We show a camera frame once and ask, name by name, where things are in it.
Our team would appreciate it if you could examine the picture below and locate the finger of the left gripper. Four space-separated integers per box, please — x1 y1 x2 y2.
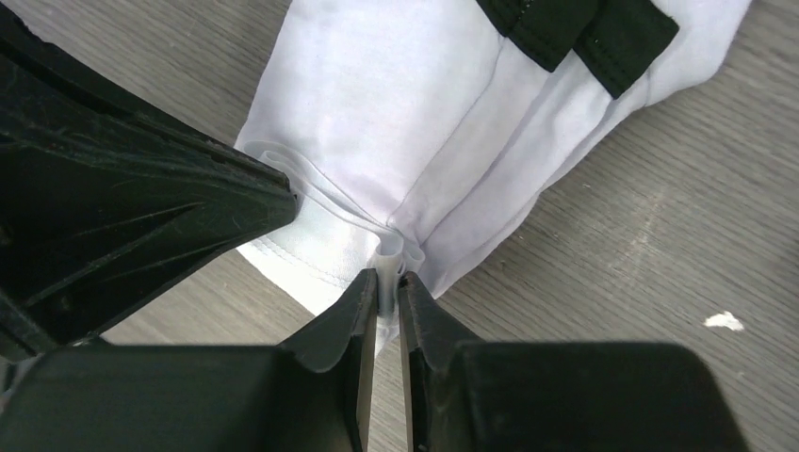
1 8 297 362

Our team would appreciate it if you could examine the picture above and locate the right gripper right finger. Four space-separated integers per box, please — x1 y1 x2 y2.
397 272 748 451

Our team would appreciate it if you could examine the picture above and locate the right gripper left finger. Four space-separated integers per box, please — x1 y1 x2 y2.
1 269 379 451

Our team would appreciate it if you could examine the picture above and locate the white black-trimmed underwear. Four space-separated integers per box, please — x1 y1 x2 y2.
236 0 749 347

